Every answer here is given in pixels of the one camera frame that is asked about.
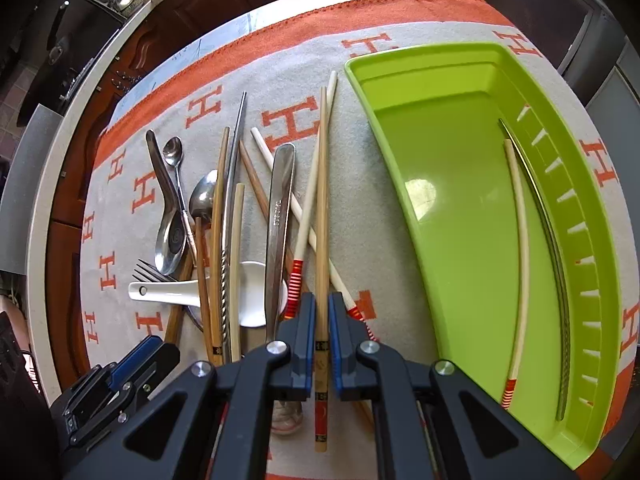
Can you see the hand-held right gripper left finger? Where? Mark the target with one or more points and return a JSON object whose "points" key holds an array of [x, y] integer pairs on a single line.
{"points": [[307, 345]]}

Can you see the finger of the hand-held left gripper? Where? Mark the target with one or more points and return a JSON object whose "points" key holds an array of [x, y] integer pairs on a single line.
{"points": [[135, 360], [157, 367]]}

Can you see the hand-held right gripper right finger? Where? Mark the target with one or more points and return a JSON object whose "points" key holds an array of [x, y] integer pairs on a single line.
{"points": [[336, 350]]}

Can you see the dark brown wooden chopstick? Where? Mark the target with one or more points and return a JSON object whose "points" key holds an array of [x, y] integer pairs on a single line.
{"points": [[175, 320]]}

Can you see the white red-striped chopstick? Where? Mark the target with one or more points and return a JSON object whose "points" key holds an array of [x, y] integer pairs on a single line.
{"points": [[524, 260], [313, 175], [339, 284]]}

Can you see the white ceramic spoon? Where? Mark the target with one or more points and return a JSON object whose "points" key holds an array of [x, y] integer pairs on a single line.
{"points": [[252, 300]]}

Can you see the twisted steel chopstick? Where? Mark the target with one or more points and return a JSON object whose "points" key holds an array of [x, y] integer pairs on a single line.
{"points": [[227, 285], [564, 340]]}

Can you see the steel deep soup spoon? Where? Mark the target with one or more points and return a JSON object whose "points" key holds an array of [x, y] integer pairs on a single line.
{"points": [[172, 245]]}

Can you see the tan bamboo chopstick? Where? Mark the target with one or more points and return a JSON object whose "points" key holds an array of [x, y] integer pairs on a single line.
{"points": [[216, 260]]}

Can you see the pale bamboo chopstick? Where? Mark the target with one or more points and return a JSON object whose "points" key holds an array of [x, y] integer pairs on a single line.
{"points": [[237, 220]]}

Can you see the bamboo chopstick printed end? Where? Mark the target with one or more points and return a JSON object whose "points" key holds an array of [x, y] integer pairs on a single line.
{"points": [[322, 185]]}

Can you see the steel tablespoon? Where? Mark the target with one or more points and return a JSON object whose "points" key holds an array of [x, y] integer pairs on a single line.
{"points": [[202, 197]]}

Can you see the green plastic tray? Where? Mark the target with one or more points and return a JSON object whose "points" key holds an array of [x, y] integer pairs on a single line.
{"points": [[450, 210]]}

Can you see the small steel teaspoon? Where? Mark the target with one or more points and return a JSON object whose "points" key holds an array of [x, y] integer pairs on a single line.
{"points": [[173, 152]]}

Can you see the orange grey printed blanket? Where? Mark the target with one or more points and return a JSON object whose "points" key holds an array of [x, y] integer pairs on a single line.
{"points": [[372, 210]]}

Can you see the grey metal panel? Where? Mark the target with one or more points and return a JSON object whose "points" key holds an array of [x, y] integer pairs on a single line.
{"points": [[25, 195]]}

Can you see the black cooktop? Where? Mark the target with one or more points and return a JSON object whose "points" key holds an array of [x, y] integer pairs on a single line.
{"points": [[75, 85]]}

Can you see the small metal bowl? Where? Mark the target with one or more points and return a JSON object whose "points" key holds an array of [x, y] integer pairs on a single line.
{"points": [[124, 1]]}

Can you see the grey appliance door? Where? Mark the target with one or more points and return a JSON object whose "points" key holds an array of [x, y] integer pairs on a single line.
{"points": [[620, 105]]}

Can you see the grey metal cabinet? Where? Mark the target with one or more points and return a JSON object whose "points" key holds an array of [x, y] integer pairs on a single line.
{"points": [[540, 5]]}

